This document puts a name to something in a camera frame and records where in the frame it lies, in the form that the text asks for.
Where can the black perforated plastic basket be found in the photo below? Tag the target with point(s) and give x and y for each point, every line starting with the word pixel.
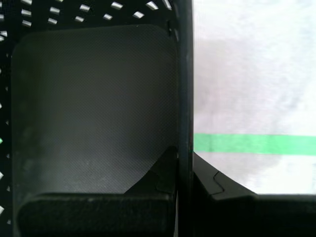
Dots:
pixel 98 98

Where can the long green tape strip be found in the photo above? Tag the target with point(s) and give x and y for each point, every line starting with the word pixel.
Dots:
pixel 247 144

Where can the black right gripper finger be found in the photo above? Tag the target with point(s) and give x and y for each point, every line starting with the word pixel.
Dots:
pixel 98 214
pixel 247 217

